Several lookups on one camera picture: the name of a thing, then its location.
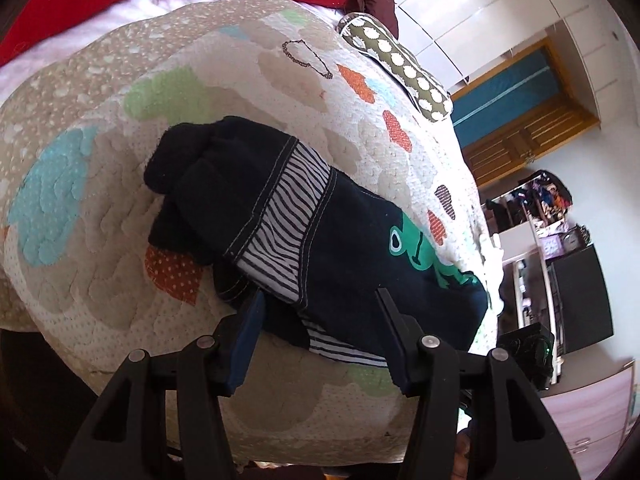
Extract navy striped child pants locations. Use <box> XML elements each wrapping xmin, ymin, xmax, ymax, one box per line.
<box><xmin>144</xmin><ymin>116</ymin><xmax>488</xmax><ymax>368</ymax></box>

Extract black monitor screen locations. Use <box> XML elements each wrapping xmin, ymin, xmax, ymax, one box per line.
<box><xmin>547</xmin><ymin>245</ymin><xmax>614</xmax><ymax>354</ymax></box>

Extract pink drawer cabinet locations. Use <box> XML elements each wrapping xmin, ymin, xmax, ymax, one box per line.
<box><xmin>541</xmin><ymin>361</ymin><xmax>634</xmax><ymax>479</ymax></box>

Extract white shelf unit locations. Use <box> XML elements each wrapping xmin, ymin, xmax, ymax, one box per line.
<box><xmin>498</xmin><ymin>220</ymin><xmax>559</xmax><ymax>356</ymax></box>

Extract clutter on shelf top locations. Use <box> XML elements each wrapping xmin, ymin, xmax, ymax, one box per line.
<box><xmin>483</xmin><ymin>170</ymin><xmax>591</xmax><ymax>259</ymax></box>

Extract heart patterned quilt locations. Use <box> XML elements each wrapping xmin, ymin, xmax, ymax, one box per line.
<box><xmin>1</xmin><ymin>0</ymin><xmax>502</xmax><ymax>465</ymax></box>

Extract wooden door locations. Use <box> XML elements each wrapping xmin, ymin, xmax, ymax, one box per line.
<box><xmin>452</xmin><ymin>37</ymin><xmax>600</xmax><ymax>188</ymax></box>

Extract teal door curtain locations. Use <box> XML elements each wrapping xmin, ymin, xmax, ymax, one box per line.
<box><xmin>451</xmin><ymin>49</ymin><xmax>561</xmax><ymax>148</ymax></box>

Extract olive white-dotted bolster pillow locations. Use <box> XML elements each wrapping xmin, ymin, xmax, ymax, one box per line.
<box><xmin>336</xmin><ymin>12</ymin><xmax>454</xmax><ymax>122</ymax></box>

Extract white wardrobe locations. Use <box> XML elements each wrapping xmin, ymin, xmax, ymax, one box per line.
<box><xmin>395</xmin><ymin>0</ymin><xmax>622</xmax><ymax>124</ymax></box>

